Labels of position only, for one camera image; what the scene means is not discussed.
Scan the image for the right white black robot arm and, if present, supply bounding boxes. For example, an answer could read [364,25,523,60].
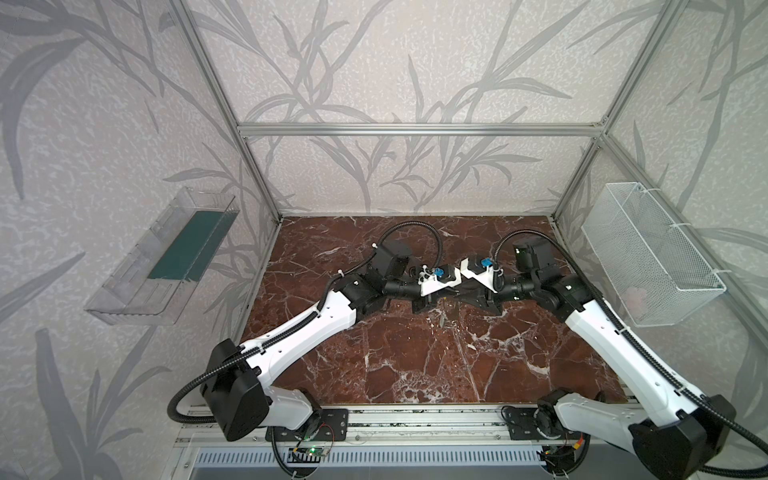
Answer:
[461,230,767,479]

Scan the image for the pink object in basket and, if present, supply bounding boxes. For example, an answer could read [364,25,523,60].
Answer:
[622,287,648,310]

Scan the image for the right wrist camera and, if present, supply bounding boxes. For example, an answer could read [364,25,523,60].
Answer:
[460,256,497,293]

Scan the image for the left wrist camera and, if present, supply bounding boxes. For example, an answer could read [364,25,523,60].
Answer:
[418,265,462,297]

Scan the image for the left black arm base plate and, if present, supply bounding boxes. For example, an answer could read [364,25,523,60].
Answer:
[266,408,350,443]

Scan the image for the aluminium front rail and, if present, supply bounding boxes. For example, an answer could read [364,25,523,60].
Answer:
[174,399,648,450]

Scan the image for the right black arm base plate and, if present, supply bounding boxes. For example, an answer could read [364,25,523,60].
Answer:
[501,405,583,443]

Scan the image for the clear plastic wall bin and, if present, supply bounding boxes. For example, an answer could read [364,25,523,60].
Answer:
[85,187,240,326]

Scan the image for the white wire mesh basket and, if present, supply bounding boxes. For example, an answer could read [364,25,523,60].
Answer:
[582,182,727,327]

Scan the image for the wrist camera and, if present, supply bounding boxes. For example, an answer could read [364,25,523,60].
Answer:
[418,265,462,297]
[460,256,497,293]

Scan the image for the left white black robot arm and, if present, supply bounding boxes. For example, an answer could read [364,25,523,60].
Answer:
[167,227,462,441]

